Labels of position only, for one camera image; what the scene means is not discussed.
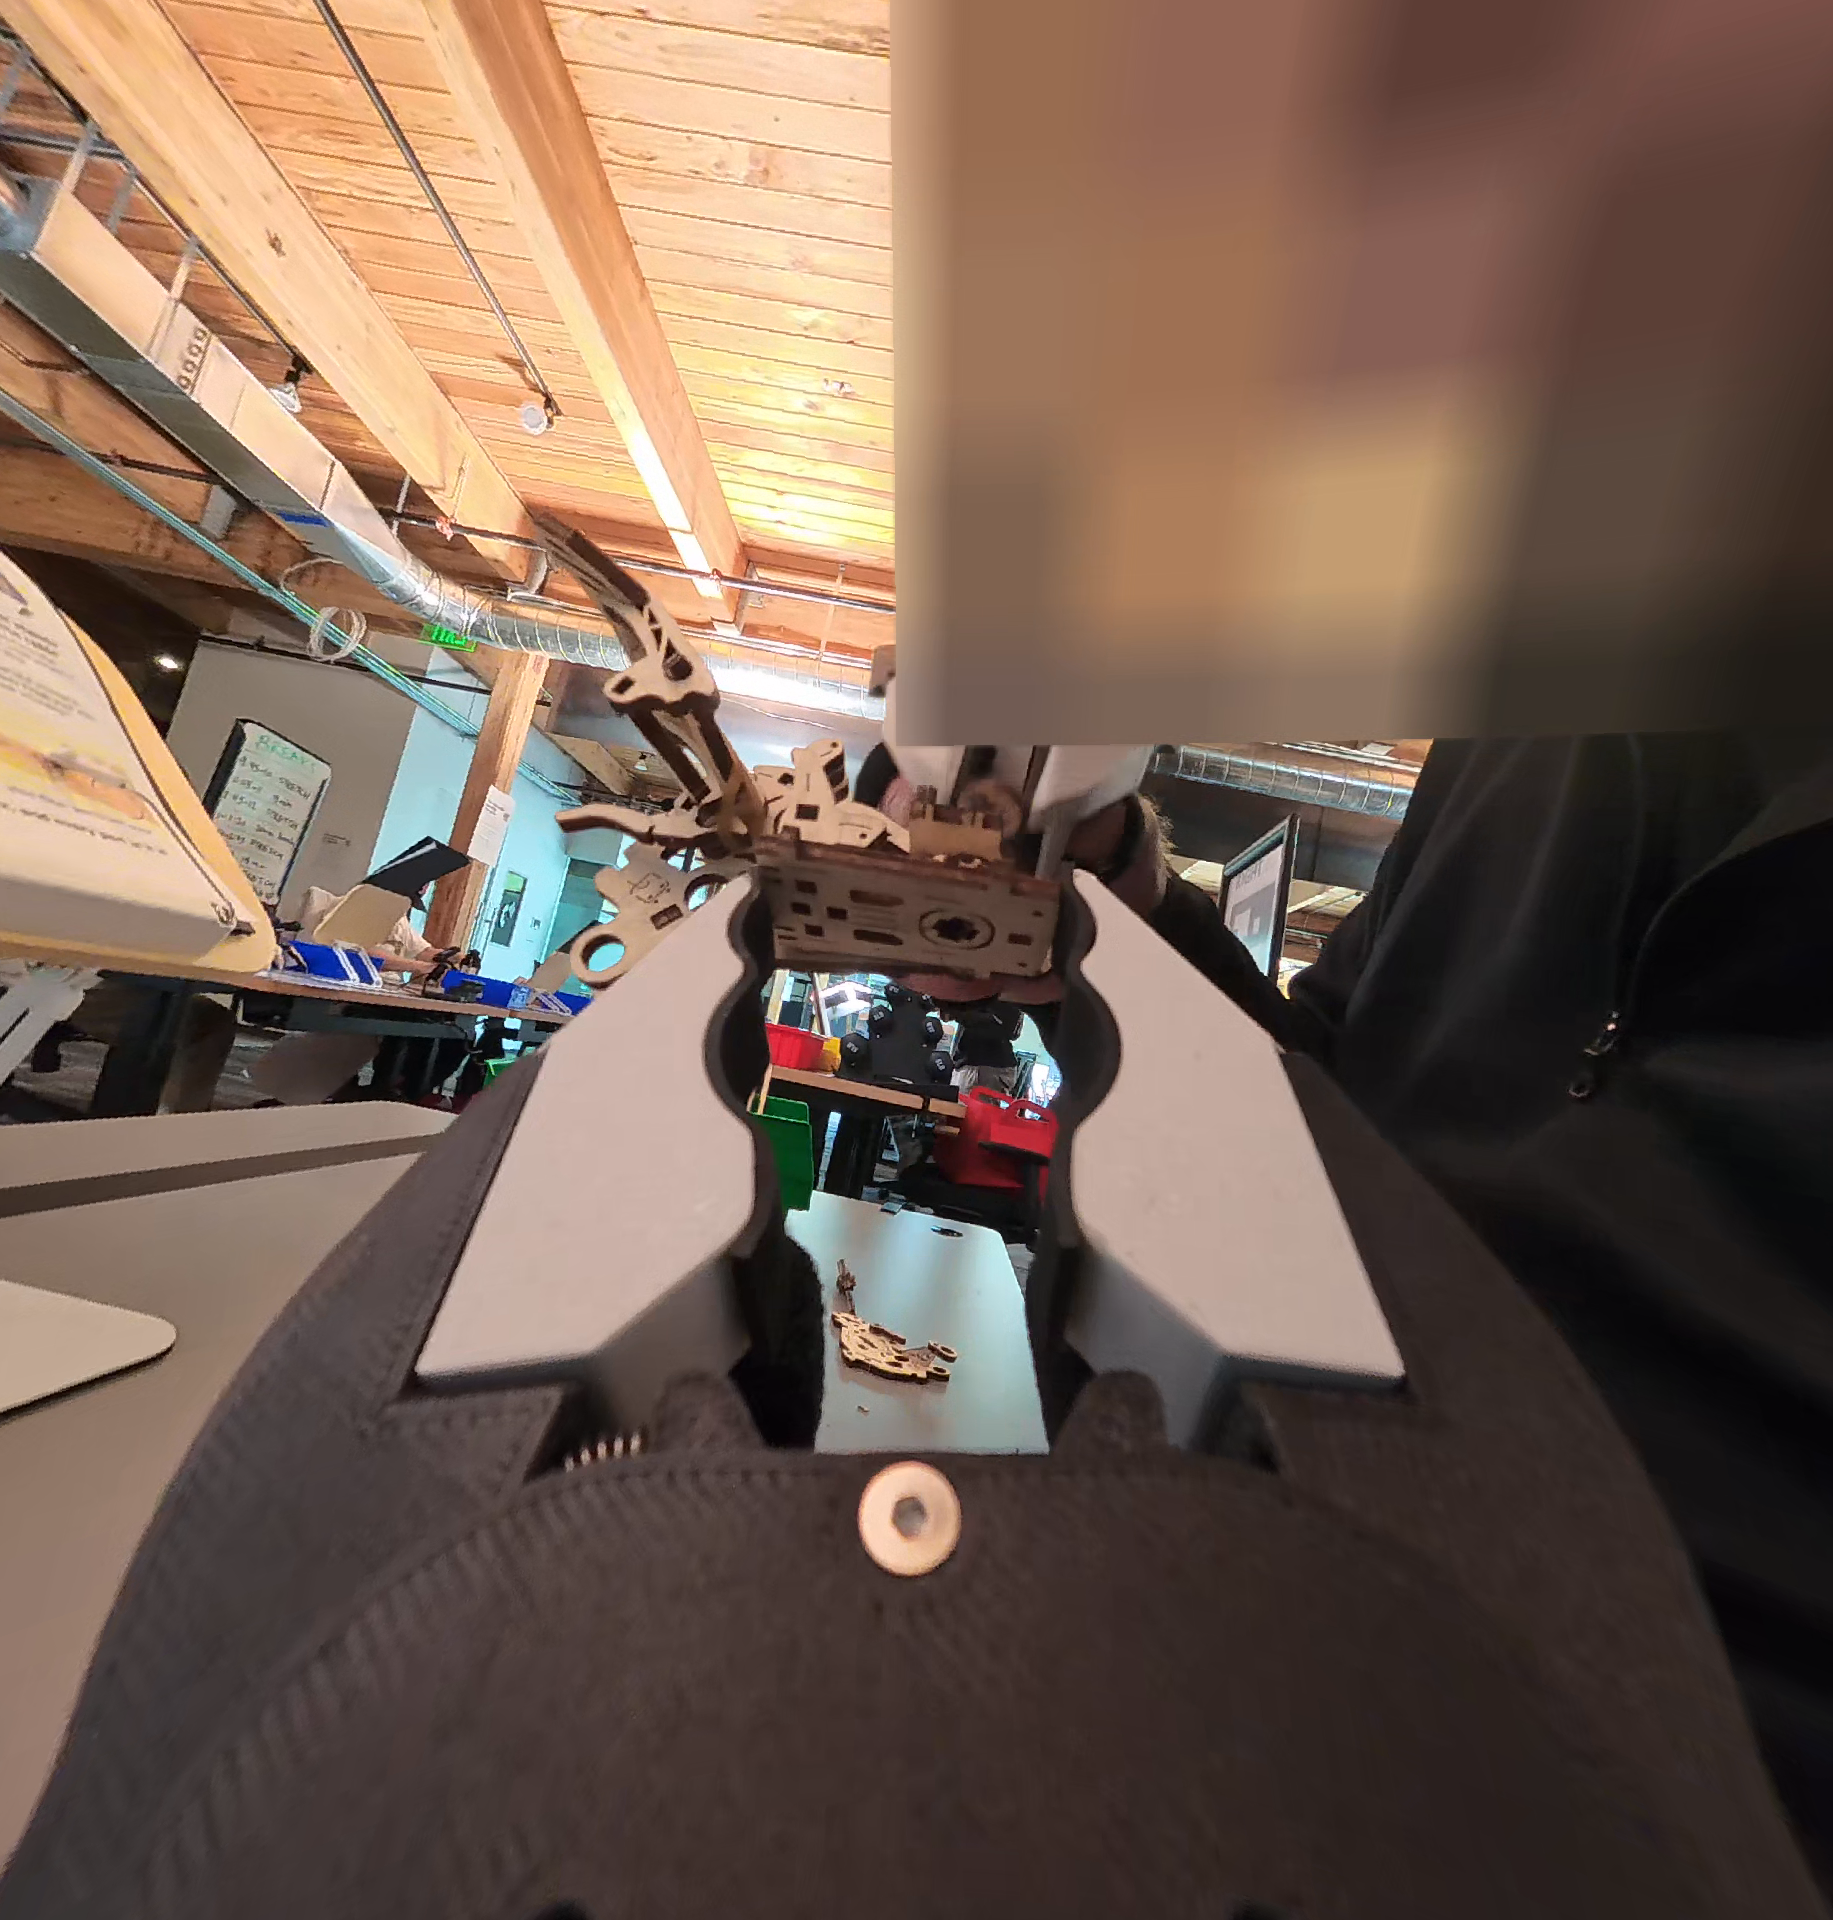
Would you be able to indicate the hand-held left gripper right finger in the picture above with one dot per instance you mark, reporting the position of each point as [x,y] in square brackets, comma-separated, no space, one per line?
[1217,1198]

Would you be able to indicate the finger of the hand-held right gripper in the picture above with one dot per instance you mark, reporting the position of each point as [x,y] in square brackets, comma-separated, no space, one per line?
[1081,782]
[923,773]

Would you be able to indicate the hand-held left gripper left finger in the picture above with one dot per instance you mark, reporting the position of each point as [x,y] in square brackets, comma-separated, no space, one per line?
[603,1198]

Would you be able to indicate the wooden buggy model assembly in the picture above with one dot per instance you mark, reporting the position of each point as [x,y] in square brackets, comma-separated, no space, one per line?
[918,915]

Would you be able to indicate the person's right hand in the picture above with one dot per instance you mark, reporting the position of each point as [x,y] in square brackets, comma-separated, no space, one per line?
[1114,850]

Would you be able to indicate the green box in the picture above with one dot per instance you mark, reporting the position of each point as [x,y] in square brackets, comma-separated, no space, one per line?
[786,1148]

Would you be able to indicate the computer monitor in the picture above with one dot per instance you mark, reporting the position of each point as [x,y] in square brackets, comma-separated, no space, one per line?
[1253,904]

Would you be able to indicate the red plastic crate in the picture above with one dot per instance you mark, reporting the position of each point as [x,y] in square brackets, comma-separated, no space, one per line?
[1007,1134]

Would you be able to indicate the black dumbbell rack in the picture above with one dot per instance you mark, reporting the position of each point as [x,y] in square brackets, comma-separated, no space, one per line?
[891,1038]

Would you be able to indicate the blue plastic bin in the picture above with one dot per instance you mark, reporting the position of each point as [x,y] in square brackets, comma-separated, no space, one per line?
[331,961]

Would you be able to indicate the person's dark clothing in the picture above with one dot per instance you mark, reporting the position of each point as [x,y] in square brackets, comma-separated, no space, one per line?
[1604,1198]

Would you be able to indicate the whiteboard with green writing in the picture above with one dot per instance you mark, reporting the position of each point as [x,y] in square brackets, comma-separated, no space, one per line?
[261,791]

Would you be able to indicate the large open instruction manual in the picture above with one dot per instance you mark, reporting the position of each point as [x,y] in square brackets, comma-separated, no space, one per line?
[45,782]

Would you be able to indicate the small wooden frame part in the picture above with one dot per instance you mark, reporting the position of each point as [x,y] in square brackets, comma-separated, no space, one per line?
[891,1346]

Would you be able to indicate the wooden building post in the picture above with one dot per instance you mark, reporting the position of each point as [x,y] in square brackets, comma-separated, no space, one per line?
[481,782]

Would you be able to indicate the silver ventilation duct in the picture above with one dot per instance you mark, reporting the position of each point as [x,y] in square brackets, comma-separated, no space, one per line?
[481,614]

